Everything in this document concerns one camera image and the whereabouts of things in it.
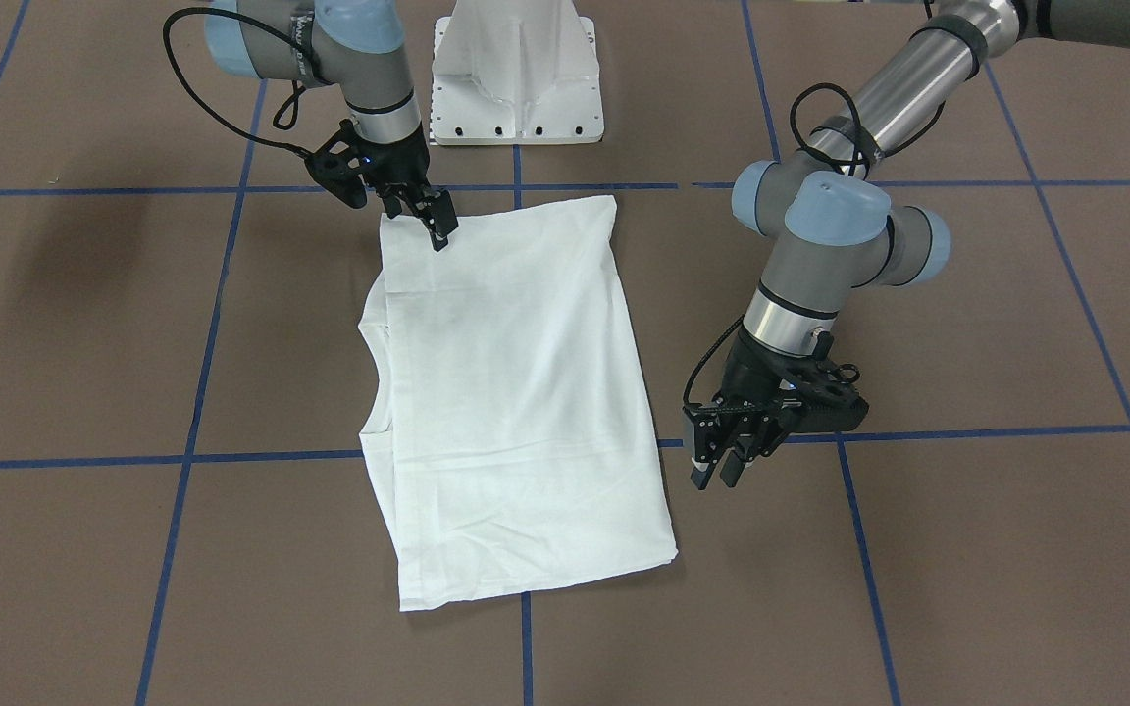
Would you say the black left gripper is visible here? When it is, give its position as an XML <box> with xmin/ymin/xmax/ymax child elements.
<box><xmin>683</xmin><ymin>325</ymin><xmax>793</xmax><ymax>490</ymax></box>

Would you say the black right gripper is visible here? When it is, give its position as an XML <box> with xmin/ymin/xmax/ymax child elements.
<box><xmin>359</xmin><ymin>132</ymin><xmax>458</xmax><ymax>253</ymax></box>

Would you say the white long-sleeve printed shirt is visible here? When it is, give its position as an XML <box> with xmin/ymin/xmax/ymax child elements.
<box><xmin>358</xmin><ymin>195</ymin><xmax>678</xmax><ymax>612</ymax></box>

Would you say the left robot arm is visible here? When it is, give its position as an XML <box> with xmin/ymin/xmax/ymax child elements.
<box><xmin>683</xmin><ymin>1</ymin><xmax>1130</xmax><ymax>488</ymax></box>

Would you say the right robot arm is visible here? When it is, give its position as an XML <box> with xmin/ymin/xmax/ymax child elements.
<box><xmin>203</xmin><ymin>1</ymin><xmax>458</xmax><ymax>250</ymax></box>

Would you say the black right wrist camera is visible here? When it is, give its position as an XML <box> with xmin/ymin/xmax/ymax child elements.
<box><xmin>302</xmin><ymin>117</ymin><xmax>368</xmax><ymax>210</ymax></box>

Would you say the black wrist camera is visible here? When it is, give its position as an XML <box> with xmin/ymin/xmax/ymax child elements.
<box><xmin>782</xmin><ymin>358</ymin><xmax>869</xmax><ymax>433</ymax></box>
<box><xmin>302</xmin><ymin>117</ymin><xmax>368</xmax><ymax>210</ymax></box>

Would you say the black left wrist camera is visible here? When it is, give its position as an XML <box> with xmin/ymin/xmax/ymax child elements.
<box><xmin>782</xmin><ymin>358</ymin><xmax>869</xmax><ymax>433</ymax></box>

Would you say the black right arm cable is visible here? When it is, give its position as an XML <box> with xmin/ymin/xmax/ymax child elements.
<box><xmin>162</xmin><ymin>7</ymin><xmax>331</xmax><ymax>163</ymax></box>

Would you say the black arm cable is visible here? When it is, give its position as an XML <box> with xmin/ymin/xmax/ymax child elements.
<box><xmin>681</xmin><ymin>82</ymin><xmax>895</xmax><ymax>413</ymax></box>
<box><xmin>162</xmin><ymin>7</ymin><xmax>331</xmax><ymax>163</ymax></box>

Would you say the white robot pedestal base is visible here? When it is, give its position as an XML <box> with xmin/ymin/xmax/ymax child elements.
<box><xmin>428</xmin><ymin>1</ymin><xmax>605</xmax><ymax>146</ymax></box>

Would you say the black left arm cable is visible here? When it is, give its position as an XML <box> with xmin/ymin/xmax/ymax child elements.
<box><xmin>681</xmin><ymin>82</ymin><xmax>895</xmax><ymax>413</ymax></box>

